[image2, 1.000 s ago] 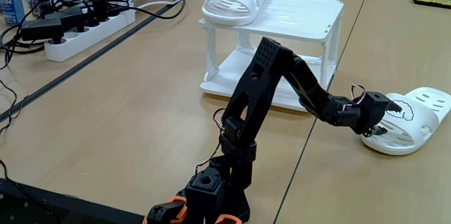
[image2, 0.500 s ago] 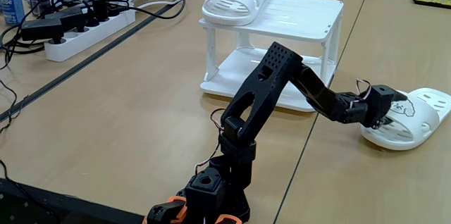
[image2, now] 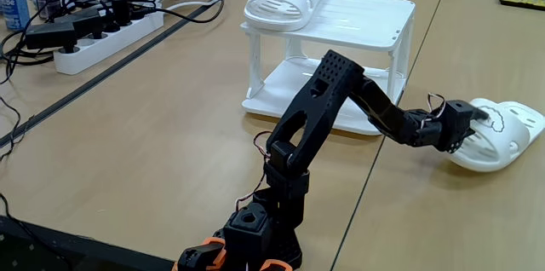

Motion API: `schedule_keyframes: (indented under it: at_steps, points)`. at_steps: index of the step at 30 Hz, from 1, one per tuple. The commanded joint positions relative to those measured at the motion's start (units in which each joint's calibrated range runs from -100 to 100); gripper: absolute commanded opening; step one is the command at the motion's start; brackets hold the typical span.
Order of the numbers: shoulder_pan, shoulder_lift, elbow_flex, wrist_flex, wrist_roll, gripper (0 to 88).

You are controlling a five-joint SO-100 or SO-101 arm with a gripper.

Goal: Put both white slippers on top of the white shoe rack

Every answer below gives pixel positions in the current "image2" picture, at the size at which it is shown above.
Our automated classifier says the white slipper with dog print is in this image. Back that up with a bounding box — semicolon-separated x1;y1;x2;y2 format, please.
244;0;325;32
446;98;545;173

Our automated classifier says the white shoe rack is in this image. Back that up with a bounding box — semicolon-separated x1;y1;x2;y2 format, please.
240;0;416;136

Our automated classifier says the black plug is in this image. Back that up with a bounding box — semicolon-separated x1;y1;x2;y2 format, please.
129;3;151;21

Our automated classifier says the black plug charger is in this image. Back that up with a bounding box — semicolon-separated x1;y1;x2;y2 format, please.
109;0;132;27

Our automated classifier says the white power strip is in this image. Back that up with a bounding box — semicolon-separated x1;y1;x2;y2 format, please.
53;9;166;76

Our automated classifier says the black power adapter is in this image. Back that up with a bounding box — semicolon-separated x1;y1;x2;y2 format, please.
54;8;106;40
24;21;78;54

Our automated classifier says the blue drink can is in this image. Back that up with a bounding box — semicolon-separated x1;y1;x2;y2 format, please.
0;0;32;32

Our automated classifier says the black cable tangle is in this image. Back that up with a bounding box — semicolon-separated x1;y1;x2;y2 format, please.
0;0;158;87

